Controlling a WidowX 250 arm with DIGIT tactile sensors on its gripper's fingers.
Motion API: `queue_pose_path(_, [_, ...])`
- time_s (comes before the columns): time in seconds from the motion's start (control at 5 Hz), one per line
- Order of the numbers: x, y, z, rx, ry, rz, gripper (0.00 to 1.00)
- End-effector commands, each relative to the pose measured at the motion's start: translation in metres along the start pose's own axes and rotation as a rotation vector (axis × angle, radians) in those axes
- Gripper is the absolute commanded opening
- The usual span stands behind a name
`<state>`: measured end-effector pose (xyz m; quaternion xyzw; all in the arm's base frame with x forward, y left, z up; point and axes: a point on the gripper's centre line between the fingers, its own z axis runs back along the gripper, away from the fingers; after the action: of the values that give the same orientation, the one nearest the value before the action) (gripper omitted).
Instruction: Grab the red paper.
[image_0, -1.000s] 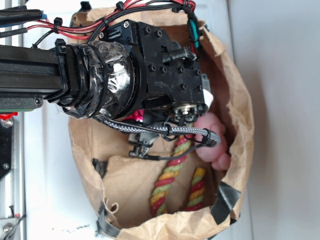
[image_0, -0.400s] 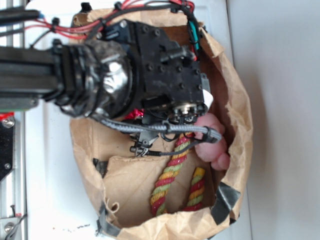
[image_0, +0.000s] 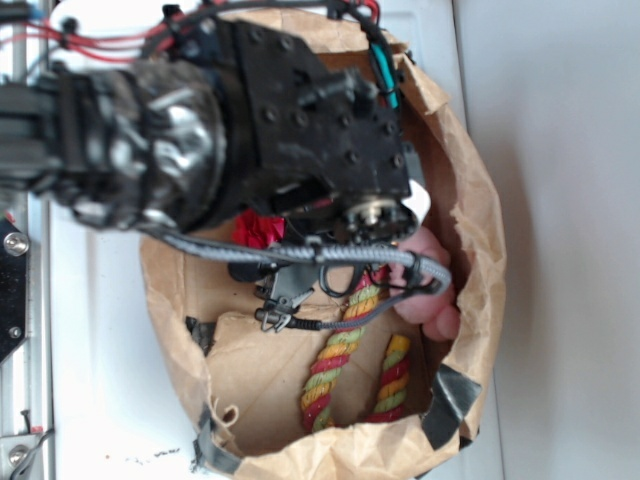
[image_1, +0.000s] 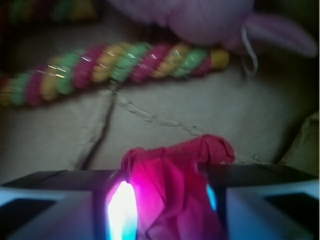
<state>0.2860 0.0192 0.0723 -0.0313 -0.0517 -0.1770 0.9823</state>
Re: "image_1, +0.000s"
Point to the multicolour twisted rope toy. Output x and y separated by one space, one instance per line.
83 67

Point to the brown paper bag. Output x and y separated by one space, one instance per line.
259 116

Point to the red paper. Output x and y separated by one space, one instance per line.
171 193

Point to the pink plush bunny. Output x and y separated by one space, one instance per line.
233 24

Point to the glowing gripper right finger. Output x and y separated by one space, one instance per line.
219 211

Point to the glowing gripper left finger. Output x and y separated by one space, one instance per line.
115 213

